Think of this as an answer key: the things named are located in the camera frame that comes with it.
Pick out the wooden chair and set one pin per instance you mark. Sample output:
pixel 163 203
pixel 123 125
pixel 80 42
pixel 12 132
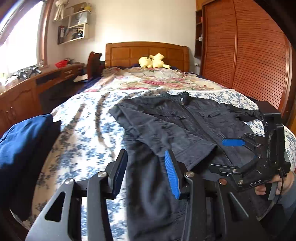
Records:
pixel 94 65

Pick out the pink floral quilt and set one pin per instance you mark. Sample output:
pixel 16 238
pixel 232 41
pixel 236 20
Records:
pixel 137 78

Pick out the red basket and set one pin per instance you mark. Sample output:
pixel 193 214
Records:
pixel 61 64

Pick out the wooden headboard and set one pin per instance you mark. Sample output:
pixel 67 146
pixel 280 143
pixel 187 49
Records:
pixel 127 54

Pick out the blue floral bed sheet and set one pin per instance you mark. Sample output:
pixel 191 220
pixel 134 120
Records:
pixel 90 138

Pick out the grey sleeve forearm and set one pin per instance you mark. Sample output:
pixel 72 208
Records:
pixel 288 200

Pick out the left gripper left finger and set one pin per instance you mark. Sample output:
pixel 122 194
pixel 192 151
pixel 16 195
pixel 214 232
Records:
pixel 102 186

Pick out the white wall shelf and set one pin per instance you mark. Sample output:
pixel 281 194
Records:
pixel 73 21

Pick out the wooden louvered wardrobe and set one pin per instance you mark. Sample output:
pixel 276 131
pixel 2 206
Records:
pixel 244 49

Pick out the yellow plush toy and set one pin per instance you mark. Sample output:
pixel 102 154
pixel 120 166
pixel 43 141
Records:
pixel 153 61

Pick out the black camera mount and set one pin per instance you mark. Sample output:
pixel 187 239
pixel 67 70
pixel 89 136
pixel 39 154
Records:
pixel 274 132

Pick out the wooden desk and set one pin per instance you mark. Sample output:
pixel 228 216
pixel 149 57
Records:
pixel 22 101

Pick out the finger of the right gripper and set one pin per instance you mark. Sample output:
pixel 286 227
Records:
pixel 233 142

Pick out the person's right hand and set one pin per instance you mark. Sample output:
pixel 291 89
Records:
pixel 283 185

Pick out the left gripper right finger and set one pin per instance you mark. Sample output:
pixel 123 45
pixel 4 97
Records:
pixel 188 186

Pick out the blue folded cloth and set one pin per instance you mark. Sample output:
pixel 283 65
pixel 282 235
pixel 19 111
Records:
pixel 24 149

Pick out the dark navy jacket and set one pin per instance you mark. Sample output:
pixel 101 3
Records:
pixel 193 128

